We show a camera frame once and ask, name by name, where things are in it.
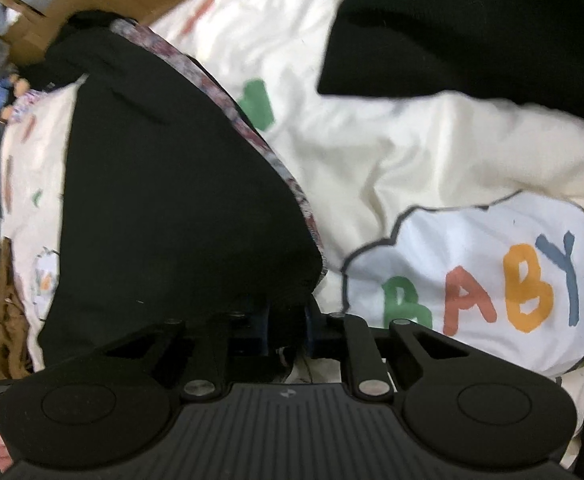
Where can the brown cloth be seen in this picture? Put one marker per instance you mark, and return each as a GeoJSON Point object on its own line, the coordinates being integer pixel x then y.
{"type": "Point", "coordinates": [9, 320]}

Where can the black garment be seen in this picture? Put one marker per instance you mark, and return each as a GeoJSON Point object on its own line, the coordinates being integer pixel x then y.
{"type": "Point", "coordinates": [446, 25]}

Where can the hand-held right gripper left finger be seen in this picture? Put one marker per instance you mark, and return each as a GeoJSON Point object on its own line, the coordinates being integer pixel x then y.
{"type": "Point", "coordinates": [262, 327]}

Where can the cream printed blanket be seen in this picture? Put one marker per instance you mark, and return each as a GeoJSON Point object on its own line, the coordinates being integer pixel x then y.
{"type": "Point", "coordinates": [396, 150]}

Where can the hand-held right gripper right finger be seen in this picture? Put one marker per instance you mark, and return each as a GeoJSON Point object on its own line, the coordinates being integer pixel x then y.
{"type": "Point", "coordinates": [313, 330]}

